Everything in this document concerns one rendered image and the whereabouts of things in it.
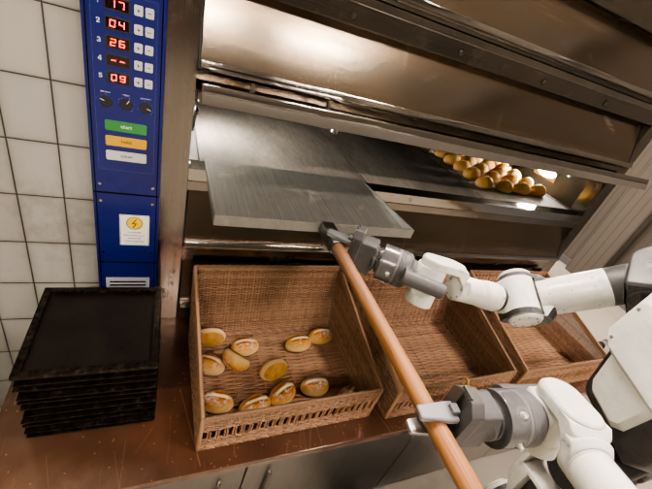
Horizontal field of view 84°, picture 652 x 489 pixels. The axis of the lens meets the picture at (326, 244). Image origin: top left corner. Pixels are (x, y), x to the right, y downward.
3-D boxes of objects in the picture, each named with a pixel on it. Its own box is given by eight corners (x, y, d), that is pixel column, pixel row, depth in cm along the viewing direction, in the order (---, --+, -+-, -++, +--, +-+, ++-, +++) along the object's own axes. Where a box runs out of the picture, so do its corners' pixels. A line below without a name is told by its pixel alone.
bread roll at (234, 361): (249, 361, 117) (240, 376, 115) (253, 362, 123) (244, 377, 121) (223, 345, 119) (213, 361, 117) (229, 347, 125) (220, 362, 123)
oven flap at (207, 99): (200, 104, 79) (195, 98, 96) (644, 190, 153) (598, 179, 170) (201, 92, 78) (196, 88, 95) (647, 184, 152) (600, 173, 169)
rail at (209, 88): (201, 92, 78) (201, 91, 80) (647, 184, 152) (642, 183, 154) (202, 82, 77) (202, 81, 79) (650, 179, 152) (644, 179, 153)
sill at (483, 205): (186, 171, 108) (187, 158, 106) (567, 216, 183) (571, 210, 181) (187, 180, 104) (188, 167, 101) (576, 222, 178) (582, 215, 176)
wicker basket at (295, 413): (184, 320, 133) (190, 262, 118) (323, 312, 157) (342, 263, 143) (192, 455, 97) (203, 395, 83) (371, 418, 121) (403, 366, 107)
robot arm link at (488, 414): (487, 429, 47) (556, 426, 51) (453, 367, 55) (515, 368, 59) (444, 474, 54) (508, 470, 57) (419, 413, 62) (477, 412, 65)
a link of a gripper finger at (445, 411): (412, 404, 53) (448, 403, 55) (421, 425, 51) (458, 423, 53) (417, 397, 52) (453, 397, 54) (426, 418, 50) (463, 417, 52)
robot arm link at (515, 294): (449, 277, 94) (505, 293, 100) (455, 314, 88) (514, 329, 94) (479, 259, 85) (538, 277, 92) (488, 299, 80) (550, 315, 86)
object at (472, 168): (413, 140, 209) (417, 130, 206) (474, 151, 229) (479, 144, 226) (479, 189, 164) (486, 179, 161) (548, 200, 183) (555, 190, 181)
